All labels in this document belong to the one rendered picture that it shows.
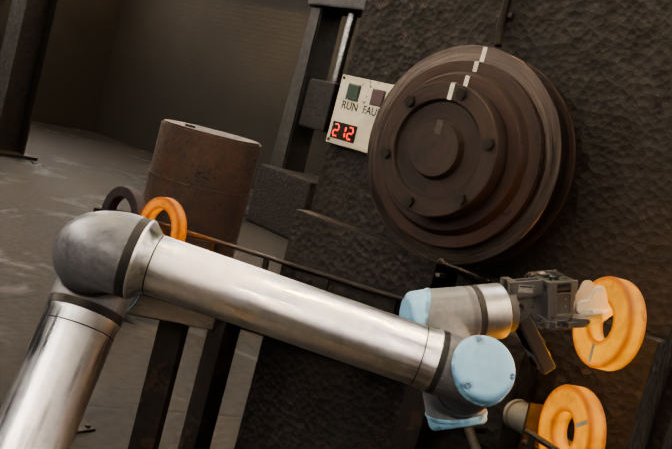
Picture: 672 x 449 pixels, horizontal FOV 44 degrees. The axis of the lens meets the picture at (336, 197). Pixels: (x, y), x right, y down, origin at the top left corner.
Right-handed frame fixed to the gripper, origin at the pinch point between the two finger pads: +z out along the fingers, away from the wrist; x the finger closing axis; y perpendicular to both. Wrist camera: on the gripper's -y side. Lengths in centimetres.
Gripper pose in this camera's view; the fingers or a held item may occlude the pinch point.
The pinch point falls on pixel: (610, 312)
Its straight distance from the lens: 148.6
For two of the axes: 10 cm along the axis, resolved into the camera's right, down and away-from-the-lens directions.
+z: 9.7, -0.5, 2.5
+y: -0.1, -9.9, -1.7
